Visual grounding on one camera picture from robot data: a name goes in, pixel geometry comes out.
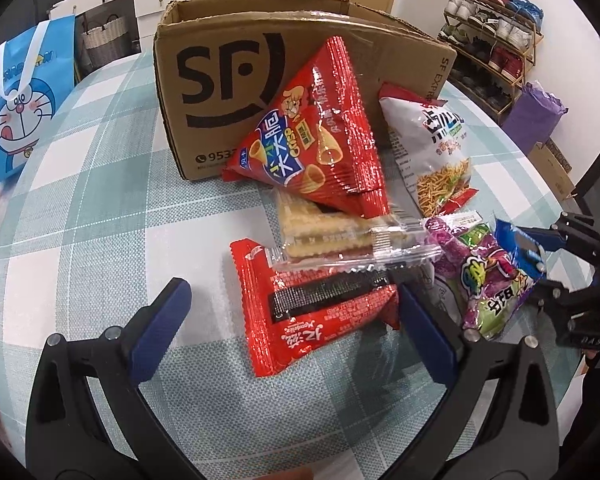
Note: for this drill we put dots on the clear cracker packet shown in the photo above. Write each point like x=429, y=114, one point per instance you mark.
x=320, y=232

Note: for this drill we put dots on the brown cardboard box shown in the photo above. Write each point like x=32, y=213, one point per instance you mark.
x=215, y=125

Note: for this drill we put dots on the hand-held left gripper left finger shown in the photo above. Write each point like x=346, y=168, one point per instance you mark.
x=160, y=335

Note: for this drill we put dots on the purple bag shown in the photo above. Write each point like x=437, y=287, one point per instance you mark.
x=532, y=120

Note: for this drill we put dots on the person's left hand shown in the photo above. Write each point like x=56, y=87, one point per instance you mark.
x=295, y=475

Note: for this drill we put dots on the blue cartoon tote bag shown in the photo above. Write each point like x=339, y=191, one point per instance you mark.
x=25, y=100

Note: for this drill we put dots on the red triangular crisp packet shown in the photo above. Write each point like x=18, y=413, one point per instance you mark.
x=325, y=125

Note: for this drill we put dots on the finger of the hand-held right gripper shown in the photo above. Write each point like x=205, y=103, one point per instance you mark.
x=570, y=297
x=550, y=240

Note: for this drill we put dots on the red cookie packet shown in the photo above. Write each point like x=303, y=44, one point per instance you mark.
x=290, y=340

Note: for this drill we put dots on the woven basket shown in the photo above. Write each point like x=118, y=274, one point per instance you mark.
x=105, y=40

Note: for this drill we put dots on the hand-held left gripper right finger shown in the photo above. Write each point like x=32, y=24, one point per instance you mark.
x=427, y=335

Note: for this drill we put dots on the person's right hand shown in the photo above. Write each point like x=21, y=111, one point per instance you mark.
x=587, y=362

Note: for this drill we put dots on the flat cardboard piece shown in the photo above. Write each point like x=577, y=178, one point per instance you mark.
x=552, y=170

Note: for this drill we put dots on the blue cookie packet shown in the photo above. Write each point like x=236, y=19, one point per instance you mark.
x=510, y=240

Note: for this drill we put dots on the wooden shoe rack with shoes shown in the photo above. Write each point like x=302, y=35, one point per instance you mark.
x=505, y=30

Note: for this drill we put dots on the white fried noodle snack packet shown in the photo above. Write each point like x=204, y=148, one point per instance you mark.
x=430, y=160

